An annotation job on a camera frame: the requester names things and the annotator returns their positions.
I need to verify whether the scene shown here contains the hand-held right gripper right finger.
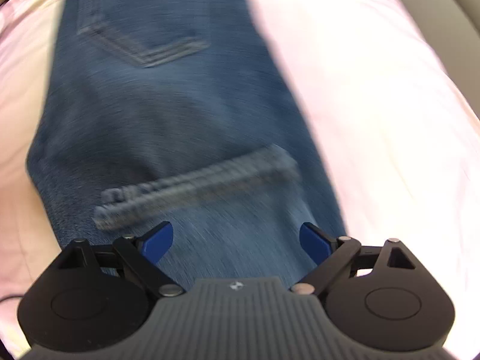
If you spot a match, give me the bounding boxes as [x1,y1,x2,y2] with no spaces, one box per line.
[290,222,418,296]

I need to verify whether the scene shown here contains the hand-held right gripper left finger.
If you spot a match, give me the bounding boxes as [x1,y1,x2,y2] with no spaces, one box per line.
[56,221,186,297]

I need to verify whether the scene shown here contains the blue denim pants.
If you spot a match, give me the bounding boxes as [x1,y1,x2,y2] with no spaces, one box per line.
[25,0,349,294]

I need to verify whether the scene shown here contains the grey padded headboard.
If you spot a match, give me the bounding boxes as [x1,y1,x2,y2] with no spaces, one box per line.
[384,0,480,117]

